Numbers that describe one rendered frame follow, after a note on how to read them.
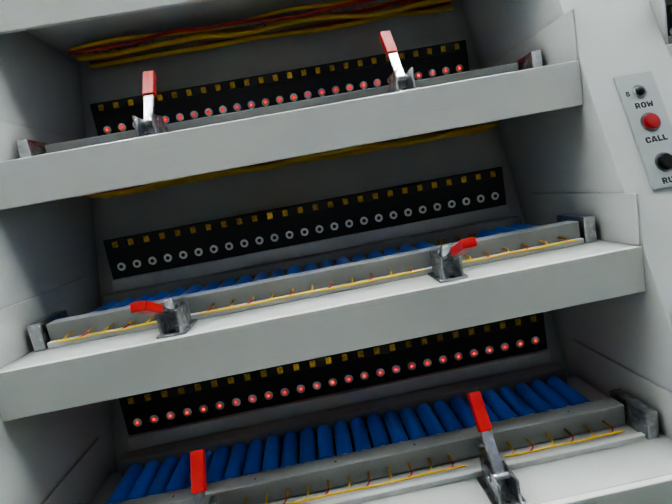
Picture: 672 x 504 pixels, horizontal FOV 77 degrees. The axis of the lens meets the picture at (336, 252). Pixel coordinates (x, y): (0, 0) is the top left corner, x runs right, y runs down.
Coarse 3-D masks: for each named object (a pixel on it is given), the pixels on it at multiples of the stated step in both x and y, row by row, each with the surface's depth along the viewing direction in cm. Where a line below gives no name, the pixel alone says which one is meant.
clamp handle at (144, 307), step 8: (136, 304) 33; (144, 304) 33; (152, 304) 34; (160, 304) 36; (168, 304) 39; (136, 312) 33; (144, 312) 34; (152, 312) 34; (160, 312) 36; (168, 312) 38
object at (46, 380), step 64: (256, 256) 56; (576, 256) 40; (640, 256) 40; (0, 320) 39; (256, 320) 39; (320, 320) 38; (384, 320) 39; (448, 320) 39; (0, 384) 37; (64, 384) 38; (128, 384) 38
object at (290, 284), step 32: (576, 224) 45; (384, 256) 45; (416, 256) 44; (480, 256) 45; (224, 288) 44; (256, 288) 43; (288, 288) 44; (64, 320) 43; (96, 320) 43; (128, 320) 43
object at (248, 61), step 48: (240, 48) 66; (288, 48) 66; (336, 48) 66; (96, 96) 64; (432, 144) 63; (480, 144) 63; (144, 192) 61; (192, 192) 61; (240, 192) 61; (288, 192) 61; (336, 192) 61; (96, 240) 60; (384, 240) 60
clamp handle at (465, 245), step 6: (462, 240) 34; (468, 240) 34; (474, 240) 34; (444, 246) 40; (456, 246) 35; (462, 246) 34; (468, 246) 34; (474, 246) 34; (444, 252) 41; (450, 252) 38; (456, 252) 36; (462, 252) 36; (444, 258) 40; (450, 258) 40
